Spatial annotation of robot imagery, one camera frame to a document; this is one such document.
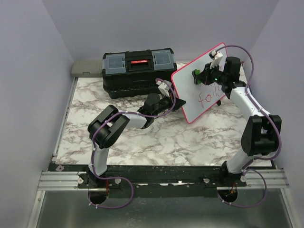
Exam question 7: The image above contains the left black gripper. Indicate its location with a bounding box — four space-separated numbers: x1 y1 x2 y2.
152 91 186 117

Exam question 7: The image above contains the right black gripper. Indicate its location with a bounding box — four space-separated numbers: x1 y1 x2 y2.
197 62 228 86

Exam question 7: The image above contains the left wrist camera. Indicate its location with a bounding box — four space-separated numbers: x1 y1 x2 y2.
156 80 172 97

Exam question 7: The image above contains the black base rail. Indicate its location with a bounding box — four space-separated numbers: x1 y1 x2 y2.
48 163 259 199

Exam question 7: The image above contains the green whiteboard eraser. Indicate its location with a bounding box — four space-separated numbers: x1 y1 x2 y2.
192 69 201 85

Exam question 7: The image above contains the black plastic toolbox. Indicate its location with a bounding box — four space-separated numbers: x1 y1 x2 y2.
102 48 177 99

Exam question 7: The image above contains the aluminium extrusion frame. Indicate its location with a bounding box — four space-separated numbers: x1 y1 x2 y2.
26 170 91 228

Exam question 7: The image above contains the pink framed whiteboard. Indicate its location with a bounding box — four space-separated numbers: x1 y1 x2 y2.
171 42 225 124

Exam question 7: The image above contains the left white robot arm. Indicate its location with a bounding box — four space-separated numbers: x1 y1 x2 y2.
87 93 186 188

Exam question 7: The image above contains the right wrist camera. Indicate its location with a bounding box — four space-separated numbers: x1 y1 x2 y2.
209 50 223 69

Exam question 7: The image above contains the grey plastic case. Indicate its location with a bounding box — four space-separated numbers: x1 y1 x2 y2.
71 60 103 78

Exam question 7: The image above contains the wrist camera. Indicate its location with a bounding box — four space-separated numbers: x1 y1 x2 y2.
156 80 172 97
209 50 223 69

